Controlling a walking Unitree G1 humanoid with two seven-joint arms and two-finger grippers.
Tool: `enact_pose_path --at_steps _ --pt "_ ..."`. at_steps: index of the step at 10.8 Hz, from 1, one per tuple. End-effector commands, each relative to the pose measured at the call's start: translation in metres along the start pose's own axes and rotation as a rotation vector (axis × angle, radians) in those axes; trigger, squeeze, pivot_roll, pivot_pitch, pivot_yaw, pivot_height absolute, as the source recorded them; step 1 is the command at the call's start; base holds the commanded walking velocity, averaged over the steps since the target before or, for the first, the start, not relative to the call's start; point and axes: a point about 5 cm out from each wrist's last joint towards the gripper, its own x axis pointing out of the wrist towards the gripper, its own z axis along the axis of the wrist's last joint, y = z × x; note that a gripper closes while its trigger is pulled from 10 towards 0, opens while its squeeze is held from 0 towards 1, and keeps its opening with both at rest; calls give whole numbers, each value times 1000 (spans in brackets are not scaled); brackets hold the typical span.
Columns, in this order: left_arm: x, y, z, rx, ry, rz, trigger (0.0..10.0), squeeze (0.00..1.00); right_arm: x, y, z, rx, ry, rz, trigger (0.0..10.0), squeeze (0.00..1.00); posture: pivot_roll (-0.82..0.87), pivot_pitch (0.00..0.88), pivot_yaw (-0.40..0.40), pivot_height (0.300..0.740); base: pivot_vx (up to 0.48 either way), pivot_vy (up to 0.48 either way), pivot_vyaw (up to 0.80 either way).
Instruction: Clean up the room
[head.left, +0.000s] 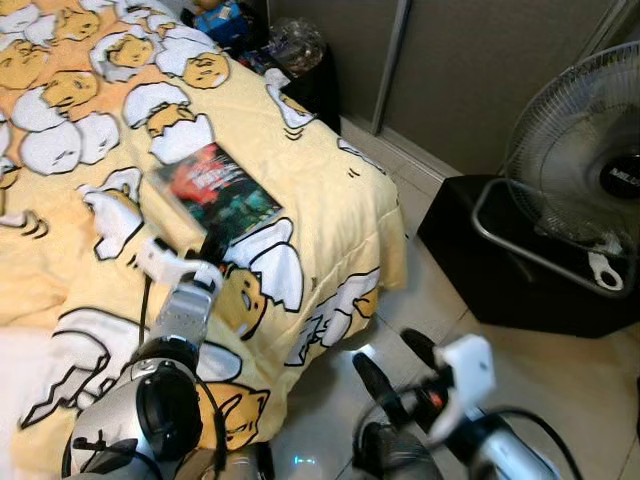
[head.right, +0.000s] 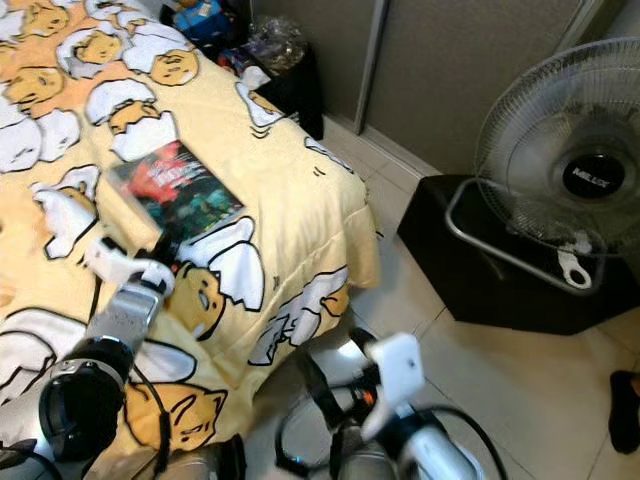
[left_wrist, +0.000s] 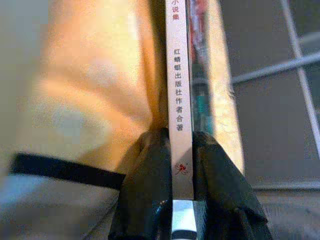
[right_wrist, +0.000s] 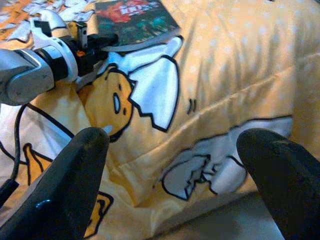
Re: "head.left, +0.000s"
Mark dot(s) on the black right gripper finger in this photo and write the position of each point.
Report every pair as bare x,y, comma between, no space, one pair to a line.
420,348
375,388

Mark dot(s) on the dark book with red print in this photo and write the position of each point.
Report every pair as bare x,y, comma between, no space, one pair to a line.
215,190

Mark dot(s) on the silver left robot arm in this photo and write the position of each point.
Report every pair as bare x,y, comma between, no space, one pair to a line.
185,310

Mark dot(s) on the black box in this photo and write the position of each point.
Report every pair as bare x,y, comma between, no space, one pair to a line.
480,270

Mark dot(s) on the yellow orange cartoon egg blanket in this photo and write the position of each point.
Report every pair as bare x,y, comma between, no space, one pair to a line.
330,200

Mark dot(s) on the grey left robot leg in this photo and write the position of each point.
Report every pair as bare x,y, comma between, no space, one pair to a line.
235,465

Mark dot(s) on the white quilted mattress pad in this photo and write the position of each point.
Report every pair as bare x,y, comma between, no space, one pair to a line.
12,390

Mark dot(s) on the grey standing fan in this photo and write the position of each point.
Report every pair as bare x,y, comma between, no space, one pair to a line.
570,150

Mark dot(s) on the dark wardrobe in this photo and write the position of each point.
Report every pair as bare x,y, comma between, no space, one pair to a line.
460,70

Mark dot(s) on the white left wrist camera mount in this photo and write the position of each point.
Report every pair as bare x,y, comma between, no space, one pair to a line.
175,265

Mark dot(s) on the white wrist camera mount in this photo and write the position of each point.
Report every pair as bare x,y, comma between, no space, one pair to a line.
468,375
175,265

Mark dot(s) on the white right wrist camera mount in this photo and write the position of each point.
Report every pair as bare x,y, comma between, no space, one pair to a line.
468,375

